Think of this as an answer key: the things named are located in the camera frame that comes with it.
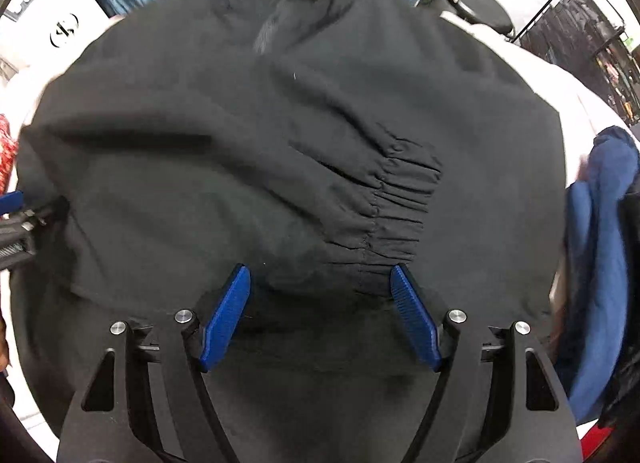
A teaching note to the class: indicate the white machine with screen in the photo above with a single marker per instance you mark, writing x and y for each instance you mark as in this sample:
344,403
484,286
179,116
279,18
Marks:
45,18

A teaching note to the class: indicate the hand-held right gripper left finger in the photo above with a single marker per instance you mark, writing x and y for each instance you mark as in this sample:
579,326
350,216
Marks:
227,313

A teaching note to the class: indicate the black round stool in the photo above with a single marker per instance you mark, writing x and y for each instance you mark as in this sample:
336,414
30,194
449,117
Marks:
485,5

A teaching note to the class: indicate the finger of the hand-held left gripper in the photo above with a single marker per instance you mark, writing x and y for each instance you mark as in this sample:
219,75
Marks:
12,203

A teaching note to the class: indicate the black garment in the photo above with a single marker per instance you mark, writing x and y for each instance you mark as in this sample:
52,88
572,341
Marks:
250,143

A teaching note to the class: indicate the red floral garment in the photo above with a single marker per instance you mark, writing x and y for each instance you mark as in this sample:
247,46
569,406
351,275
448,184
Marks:
4,153

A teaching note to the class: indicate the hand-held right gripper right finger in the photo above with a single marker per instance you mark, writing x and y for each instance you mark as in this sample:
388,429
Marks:
412,313

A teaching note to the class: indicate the navy blue garment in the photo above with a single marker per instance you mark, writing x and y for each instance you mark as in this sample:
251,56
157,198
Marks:
600,263

